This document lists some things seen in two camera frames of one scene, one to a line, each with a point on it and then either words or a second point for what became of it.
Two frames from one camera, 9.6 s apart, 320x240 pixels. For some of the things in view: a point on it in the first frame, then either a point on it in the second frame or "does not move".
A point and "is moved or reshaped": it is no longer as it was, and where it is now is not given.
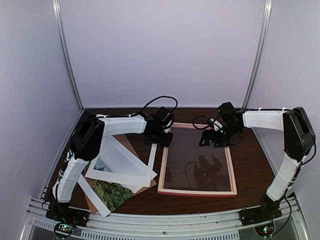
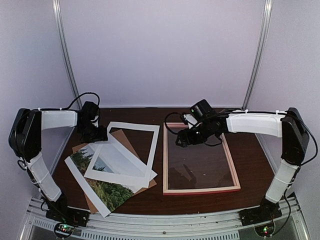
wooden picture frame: (233, 193) is moved or reshaped
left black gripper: (166, 143) to (102, 135)
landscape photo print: (113, 193) does not move
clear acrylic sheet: (189, 166) does not move
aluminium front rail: (214, 225) does not move
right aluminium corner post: (260, 54) does not move
